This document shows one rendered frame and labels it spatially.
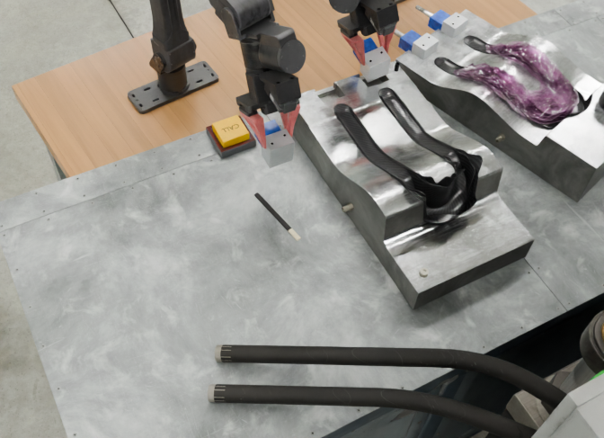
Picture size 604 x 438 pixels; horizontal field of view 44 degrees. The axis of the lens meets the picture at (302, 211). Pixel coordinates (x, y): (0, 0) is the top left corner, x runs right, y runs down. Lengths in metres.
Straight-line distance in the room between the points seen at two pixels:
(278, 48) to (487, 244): 0.53
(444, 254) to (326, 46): 0.66
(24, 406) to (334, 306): 1.13
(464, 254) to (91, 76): 0.92
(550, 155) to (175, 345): 0.82
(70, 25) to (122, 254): 1.87
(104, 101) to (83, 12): 1.57
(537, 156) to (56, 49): 2.04
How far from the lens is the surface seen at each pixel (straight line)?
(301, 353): 1.24
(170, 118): 1.65
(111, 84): 1.74
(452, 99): 1.66
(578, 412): 0.60
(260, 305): 1.35
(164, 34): 1.55
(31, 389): 2.25
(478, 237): 1.42
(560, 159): 1.57
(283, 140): 1.37
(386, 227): 1.34
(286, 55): 1.24
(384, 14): 1.43
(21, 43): 3.16
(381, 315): 1.36
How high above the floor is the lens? 1.98
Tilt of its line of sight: 54 degrees down
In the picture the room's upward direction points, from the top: 4 degrees clockwise
